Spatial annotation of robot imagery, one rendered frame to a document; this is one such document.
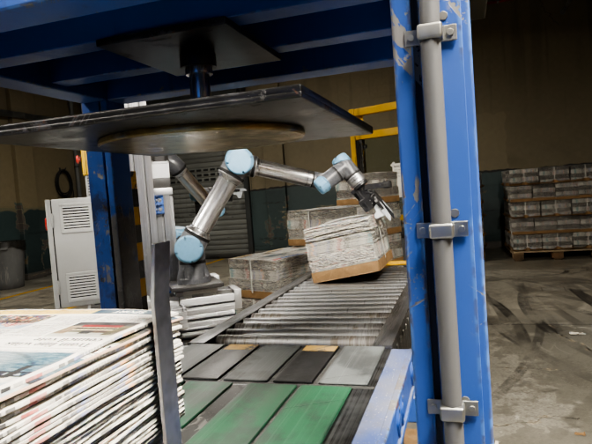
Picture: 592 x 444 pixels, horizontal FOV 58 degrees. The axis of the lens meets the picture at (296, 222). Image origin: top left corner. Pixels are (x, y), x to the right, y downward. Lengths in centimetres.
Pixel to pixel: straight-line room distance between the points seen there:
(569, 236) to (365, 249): 627
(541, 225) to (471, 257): 763
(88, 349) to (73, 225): 200
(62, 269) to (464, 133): 213
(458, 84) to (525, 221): 760
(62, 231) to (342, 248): 119
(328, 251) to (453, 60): 169
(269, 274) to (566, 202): 588
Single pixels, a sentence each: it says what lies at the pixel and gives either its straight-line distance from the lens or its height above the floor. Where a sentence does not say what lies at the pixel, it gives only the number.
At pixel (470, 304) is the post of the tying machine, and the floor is 105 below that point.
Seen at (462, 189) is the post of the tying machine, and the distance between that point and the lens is 58.
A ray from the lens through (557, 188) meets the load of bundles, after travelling 821.
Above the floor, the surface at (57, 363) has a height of 106.
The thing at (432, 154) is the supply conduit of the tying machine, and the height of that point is 121.
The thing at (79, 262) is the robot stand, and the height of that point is 95.
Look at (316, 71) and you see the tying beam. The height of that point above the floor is 145.
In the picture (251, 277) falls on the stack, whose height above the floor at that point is 72.
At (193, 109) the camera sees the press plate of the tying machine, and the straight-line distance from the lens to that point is 74.
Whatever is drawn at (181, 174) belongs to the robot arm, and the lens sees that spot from 294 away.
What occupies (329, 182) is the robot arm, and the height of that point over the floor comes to 121.
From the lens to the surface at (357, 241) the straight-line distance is 221.
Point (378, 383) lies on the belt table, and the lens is 112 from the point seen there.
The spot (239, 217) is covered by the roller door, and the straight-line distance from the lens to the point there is 1063.
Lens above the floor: 118
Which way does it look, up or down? 3 degrees down
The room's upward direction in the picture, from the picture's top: 4 degrees counter-clockwise
